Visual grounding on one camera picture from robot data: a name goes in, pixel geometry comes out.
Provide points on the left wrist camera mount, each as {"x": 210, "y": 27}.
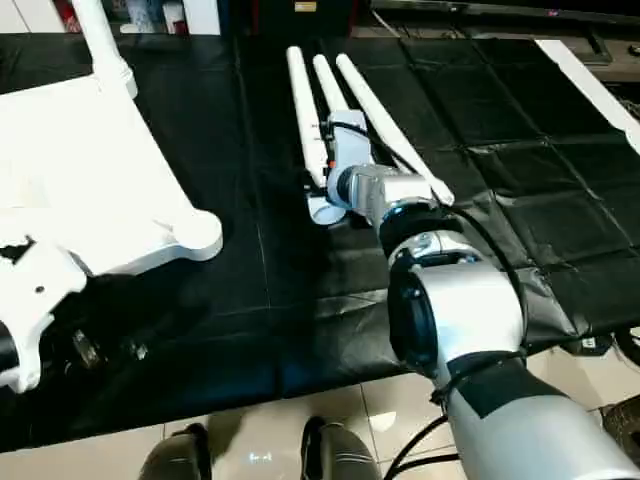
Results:
{"x": 35, "y": 295}

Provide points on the white glass-door cabinet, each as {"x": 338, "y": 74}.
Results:
{"x": 190, "y": 15}

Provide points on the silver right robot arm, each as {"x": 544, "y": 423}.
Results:
{"x": 480, "y": 310}

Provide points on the small tan label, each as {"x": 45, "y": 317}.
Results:
{"x": 305, "y": 7}

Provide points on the white plastic table leg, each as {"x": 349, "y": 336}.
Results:
{"x": 100, "y": 45}
{"x": 330, "y": 85}
{"x": 303, "y": 110}
{"x": 390, "y": 130}

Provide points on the small red bottle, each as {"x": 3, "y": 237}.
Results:
{"x": 68, "y": 12}

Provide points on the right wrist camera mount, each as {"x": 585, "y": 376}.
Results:
{"x": 352, "y": 145}

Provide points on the large black cabinet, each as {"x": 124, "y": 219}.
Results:
{"x": 450, "y": 15}

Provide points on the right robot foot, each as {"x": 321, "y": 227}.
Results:
{"x": 340, "y": 452}

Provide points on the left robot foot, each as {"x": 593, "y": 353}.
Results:
{"x": 178, "y": 455}

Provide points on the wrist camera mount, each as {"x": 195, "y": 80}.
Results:
{"x": 35, "y": 295}
{"x": 352, "y": 145}

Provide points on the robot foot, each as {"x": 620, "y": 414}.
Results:
{"x": 178, "y": 455}
{"x": 340, "y": 452}

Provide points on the black work mat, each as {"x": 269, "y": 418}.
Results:
{"x": 260, "y": 300}

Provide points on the white plastic table top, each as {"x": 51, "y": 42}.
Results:
{"x": 90, "y": 180}

